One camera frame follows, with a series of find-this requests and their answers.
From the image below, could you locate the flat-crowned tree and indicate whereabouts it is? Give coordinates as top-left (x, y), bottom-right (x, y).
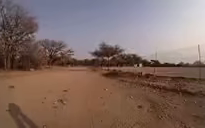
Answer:
top-left (89, 41), bottom-right (125, 68)

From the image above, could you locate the small white structure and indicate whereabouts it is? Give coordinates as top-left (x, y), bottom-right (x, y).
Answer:
top-left (133, 63), bottom-right (143, 69)

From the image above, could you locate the broad bare tree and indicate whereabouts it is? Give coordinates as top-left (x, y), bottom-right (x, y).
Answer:
top-left (37, 38), bottom-right (75, 68)

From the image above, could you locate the thin fence pole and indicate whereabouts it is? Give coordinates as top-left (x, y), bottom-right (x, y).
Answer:
top-left (197, 44), bottom-right (202, 80)
top-left (153, 50), bottom-right (158, 76)

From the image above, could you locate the group of bare trees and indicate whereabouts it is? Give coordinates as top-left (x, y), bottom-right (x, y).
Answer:
top-left (0, 0), bottom-right (41, 72)

